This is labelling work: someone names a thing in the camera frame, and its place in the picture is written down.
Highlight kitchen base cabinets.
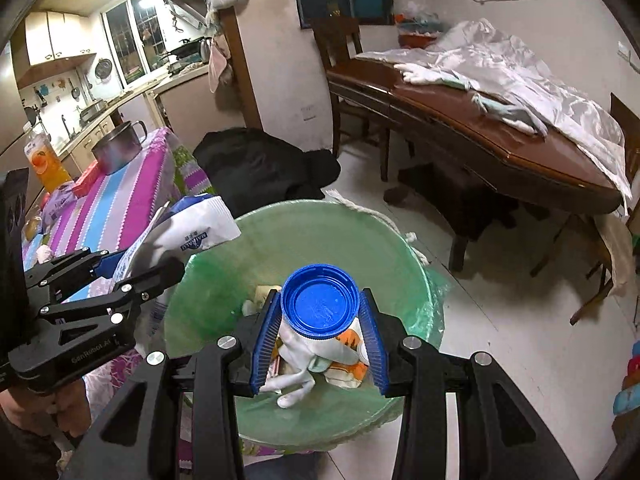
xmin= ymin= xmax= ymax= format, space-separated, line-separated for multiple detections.
xmin=50 ymin=67 xmax=211 ymax=171

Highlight purple floral tablecloth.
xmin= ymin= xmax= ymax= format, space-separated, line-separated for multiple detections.
xmin=22 ymin=127 xmax=223 ymax=461

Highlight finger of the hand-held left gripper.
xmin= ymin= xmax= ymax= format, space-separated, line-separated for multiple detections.
xmin=37 ymin=257 xmax=187 ymax=331
xmin=22 ymin=247 xmax=126 ymax=306

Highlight white blue bag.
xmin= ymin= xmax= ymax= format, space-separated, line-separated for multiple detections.
xmin=112 ymin=194 xmax=242 ymax=356

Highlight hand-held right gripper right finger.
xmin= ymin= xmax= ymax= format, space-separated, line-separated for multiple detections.
xmin=359 ymin=287 xmax=568 ymax=480

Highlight stack of plastic basins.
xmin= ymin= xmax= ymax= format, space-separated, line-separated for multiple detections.
xmin=395 ymin=2 xmax=451 ymax=50

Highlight colourful plastic items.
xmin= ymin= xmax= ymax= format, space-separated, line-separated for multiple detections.
xmin=612 ymin=340 xmax=640 ymax=416

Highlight red box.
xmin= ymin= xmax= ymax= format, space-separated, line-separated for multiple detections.
xmin=72 ymin=162 xmax=101 ymax=196

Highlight green trash bin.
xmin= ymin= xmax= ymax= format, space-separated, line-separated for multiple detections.
xmin=164 ymin=199 xmax=446 ymax=453

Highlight beige cloth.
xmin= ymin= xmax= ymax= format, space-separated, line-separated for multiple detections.
xmin=597 ymin=210 xmax=640 ymax=296

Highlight black cloth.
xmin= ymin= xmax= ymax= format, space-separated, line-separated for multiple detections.
xmin=192 ymin=129 xmax=342 ymax=221

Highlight dark wooden table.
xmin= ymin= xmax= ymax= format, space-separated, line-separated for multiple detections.
xmin=326 ymin=52 xmax=626 ymax=273

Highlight grey refrigerator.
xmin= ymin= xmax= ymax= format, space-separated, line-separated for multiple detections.
xmin=0 ymin=45 xmax=36 ymax=171

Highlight kitchen window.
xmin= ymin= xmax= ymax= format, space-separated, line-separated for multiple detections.
xmin=102 ymin=0 xmax=171 ymax=86

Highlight metal pot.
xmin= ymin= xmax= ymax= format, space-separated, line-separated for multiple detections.
xmin=91 ymin=120 xmax=148 ymax=176

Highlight kitchen wall cabinets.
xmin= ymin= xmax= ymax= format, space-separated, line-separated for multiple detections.
xmin=25 ymin=10 xmax=98 ymax=68

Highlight pink hanging towel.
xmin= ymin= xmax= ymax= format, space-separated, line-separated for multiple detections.
xmin=207 ymin=37 xmax=233 ymax=93

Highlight orange white paper packet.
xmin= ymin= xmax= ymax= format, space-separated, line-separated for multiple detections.
xmin=320 ymin=322 xmax=373 ymax=391

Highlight black wok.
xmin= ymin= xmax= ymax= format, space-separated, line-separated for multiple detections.
xmin=167 ymin=39 xmax=201 ymax=58

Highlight white gloves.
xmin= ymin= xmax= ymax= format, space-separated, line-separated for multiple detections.
xmin=392 ymin=62 xmax=456 ymax=86

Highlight orange juice bottle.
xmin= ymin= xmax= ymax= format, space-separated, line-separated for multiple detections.
xmin=24 ymin=132 xmax=73 ymax=193

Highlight person's left hand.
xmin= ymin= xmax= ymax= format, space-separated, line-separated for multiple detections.
xmin=0 ymin=379 xmax=93 ymax=441

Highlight teal glove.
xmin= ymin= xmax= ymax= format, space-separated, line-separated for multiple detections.
xmin=472 ymin=92 xmax=548 ymax=136

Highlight range hood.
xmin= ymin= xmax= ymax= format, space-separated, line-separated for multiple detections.
xmin=155 ymin=0 xmax=208 ymax=31

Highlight purple plastic bag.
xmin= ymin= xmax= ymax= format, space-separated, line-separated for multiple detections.
xmin=40 ymin=182 xmax=81 ymax=236

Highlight white bottle blue cap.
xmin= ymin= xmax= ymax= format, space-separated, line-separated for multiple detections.
xmin=260 ymin=264 xmax=362 ymax=409

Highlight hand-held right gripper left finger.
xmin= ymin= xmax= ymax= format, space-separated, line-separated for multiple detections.
xmin=62 ymin=289 xmax=283 ymax=480

